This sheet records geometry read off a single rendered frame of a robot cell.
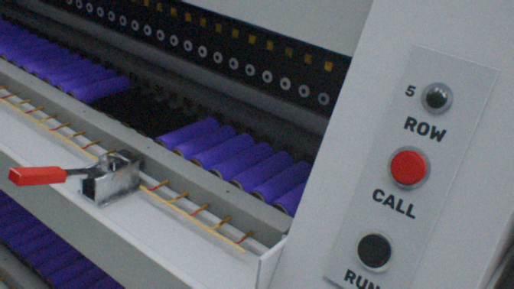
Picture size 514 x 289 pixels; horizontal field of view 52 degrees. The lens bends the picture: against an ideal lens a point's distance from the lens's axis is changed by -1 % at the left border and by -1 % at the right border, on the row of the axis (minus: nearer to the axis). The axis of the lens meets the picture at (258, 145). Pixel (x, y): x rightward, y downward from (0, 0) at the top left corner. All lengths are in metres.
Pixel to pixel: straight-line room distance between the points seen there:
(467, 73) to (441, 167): 0.04
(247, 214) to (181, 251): 0.05
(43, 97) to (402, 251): 0.35
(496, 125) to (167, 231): 0.22
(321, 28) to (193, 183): 0.15
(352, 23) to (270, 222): 0.14
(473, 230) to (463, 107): 0.05
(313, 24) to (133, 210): 0.19
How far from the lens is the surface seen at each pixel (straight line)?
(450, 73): 0.25
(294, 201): 0.38
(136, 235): 0.36
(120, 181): 0.40
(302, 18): 0.30
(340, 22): 0.28
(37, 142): 0.48
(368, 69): 0.26
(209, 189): 0.37
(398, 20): 0.26
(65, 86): 0.54
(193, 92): 0.52
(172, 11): 0.55
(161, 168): 0.40
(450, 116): 0.25
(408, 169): 0.25
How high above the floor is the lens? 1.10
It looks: 11 degrees down
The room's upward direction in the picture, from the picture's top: 19 degrees clockwise
